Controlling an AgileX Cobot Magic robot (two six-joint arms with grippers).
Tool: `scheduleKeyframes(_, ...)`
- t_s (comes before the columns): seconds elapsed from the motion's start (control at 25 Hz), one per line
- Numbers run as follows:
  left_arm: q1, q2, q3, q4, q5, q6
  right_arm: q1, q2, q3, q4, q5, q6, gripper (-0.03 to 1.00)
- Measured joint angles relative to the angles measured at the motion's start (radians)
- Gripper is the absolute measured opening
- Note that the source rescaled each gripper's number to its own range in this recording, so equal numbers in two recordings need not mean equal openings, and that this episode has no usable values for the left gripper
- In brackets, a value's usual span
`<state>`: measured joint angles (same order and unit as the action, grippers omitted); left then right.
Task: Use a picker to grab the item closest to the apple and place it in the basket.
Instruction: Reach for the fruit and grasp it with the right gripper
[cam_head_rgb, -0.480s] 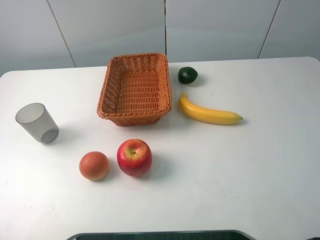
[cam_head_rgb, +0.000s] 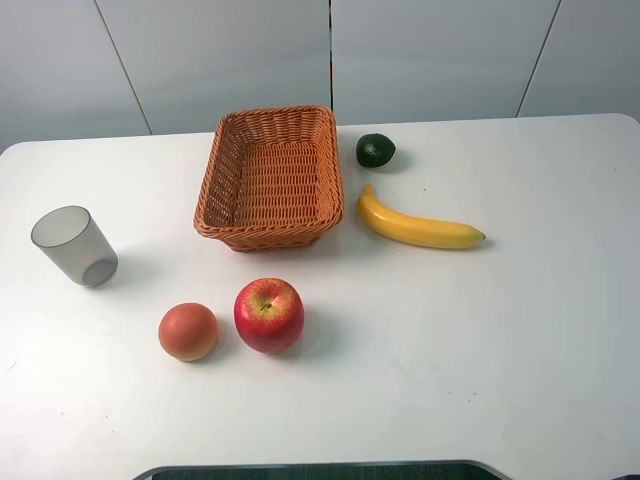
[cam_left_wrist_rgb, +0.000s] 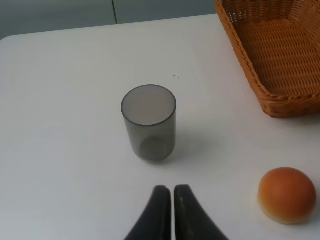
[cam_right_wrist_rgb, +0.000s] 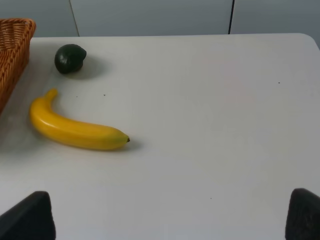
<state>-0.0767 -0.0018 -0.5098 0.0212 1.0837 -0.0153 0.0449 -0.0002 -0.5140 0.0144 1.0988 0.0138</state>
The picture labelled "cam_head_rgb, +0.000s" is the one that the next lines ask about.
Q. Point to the orange fruit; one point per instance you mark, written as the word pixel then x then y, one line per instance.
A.
pixel 188 332

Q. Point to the red apple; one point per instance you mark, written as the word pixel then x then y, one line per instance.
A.
pixel 269 315

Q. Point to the orange wicker basket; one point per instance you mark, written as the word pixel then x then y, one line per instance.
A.
pixel 273 179

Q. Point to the yellow banana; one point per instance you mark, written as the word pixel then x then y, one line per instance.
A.
pixel 414 230

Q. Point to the grey translucent plastic cup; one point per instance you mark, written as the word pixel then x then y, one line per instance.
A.
pixel 71 239

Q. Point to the dark green avocado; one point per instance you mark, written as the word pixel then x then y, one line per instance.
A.
pixel 374 150

